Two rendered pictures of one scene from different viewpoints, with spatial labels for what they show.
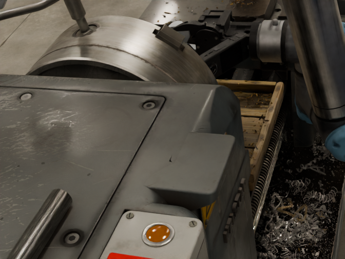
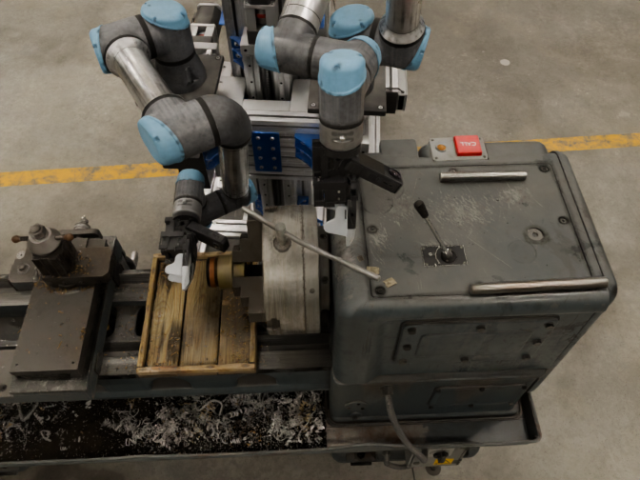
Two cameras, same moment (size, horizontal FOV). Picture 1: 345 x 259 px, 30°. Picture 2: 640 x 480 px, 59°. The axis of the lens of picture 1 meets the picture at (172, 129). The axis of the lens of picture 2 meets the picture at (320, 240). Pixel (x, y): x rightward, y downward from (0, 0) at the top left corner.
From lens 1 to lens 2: 149 cm
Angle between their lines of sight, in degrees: 74
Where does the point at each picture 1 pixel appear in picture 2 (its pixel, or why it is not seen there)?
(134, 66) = (311, 210)
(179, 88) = not seen: hidden behind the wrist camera
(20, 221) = (452, 190)
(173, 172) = (409, 152)
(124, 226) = (442, 157)
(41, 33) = not seen: outside the picture
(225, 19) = (176, 231)
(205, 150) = (391, 147)
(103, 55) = (310, 221)
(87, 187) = (427, 176)
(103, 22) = (272, 234)
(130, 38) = (287, 216)
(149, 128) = not seen: hidden behind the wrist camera
